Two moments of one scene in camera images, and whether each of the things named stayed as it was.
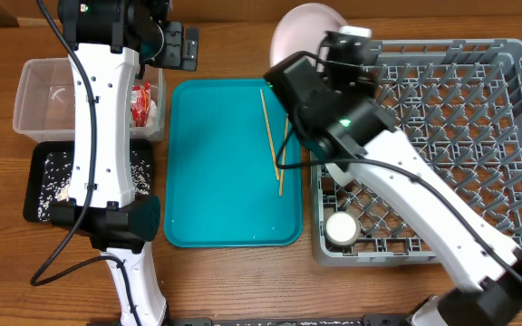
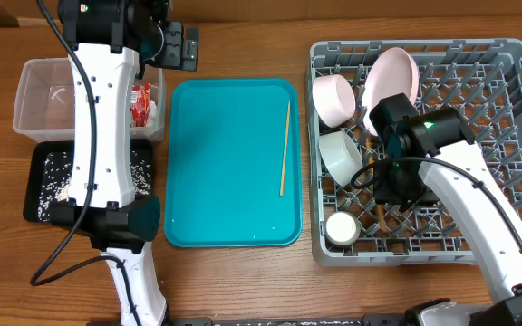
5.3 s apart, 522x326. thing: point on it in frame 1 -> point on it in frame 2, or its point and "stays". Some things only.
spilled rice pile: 56,178 stays
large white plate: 301,29 -> 393,72
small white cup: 343,228 stays
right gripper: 367,83 -> 385,195
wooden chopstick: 270,139 -> 371,157
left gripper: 173,57 stays
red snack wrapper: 140,103 stays
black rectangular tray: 48,174 stays
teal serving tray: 220,185 stays
